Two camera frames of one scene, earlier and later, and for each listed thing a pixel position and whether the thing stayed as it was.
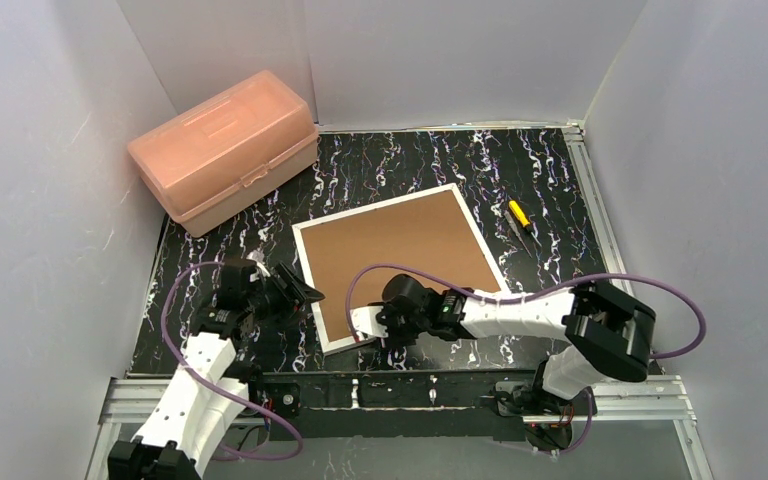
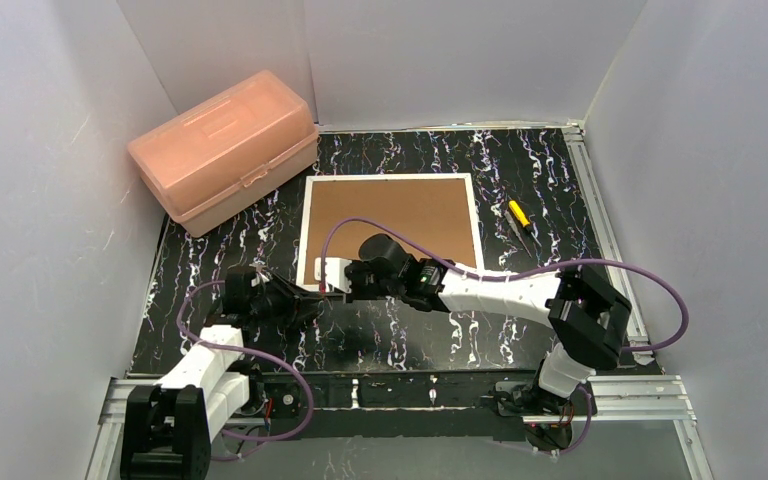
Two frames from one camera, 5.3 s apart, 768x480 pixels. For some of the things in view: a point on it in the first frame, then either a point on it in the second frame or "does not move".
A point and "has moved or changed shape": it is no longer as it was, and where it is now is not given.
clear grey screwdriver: (512, 223) does not move
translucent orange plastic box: (215, 158) does not move
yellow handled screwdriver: (522, 219) does not move
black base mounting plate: (392, 405) does not move
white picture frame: (429, 229) has moved or changed shape
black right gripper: (389, 318) → (352, 280)
